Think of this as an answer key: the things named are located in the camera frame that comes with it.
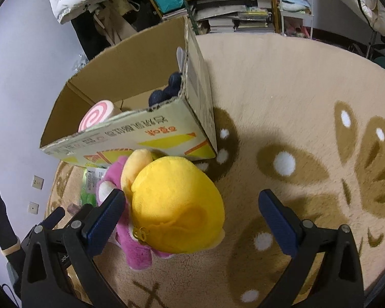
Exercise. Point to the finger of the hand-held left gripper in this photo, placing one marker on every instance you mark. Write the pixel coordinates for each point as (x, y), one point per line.
(54, 215)

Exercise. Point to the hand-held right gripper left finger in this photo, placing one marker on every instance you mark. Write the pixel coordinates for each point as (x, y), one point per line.
(107, 211)

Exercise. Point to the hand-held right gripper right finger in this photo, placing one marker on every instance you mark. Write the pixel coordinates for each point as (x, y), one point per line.
(277, 221)

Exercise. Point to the green packet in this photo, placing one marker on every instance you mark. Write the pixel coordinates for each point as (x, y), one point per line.
(89, 179)

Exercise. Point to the yellow and pink plush doll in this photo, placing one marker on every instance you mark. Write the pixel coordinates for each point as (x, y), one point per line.
(176, 205)

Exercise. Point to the printed cardboard box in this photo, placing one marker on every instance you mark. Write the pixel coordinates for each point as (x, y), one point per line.
(166, 134)

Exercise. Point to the person's left forearm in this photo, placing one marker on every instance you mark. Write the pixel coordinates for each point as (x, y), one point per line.
(0, 218)

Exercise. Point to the pink swirl lollipop plush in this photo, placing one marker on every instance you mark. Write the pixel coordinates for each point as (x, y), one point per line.
(94, 115)

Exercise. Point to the beige patterned rug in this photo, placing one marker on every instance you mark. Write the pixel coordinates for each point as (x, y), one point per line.
(276, 86)

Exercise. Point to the dark navy plush toy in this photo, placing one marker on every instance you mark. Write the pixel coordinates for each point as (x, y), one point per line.
(170, 86)

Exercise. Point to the black hanging coat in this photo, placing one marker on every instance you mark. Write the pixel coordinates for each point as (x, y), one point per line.
(86, 35)

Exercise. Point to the beige hanging cloth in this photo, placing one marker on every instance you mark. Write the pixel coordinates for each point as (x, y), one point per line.
(122, 22)

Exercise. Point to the stack of books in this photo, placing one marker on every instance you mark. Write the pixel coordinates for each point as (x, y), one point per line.
(227, 12)

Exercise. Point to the white trolley cart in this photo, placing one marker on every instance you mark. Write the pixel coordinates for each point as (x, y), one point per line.
(277, 3)

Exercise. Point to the light blue cloth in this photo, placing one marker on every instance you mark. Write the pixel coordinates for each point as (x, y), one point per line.
(293, 3)

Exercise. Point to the white wall socket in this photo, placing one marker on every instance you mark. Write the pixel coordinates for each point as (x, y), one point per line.
(33, 208)
(38, 182)

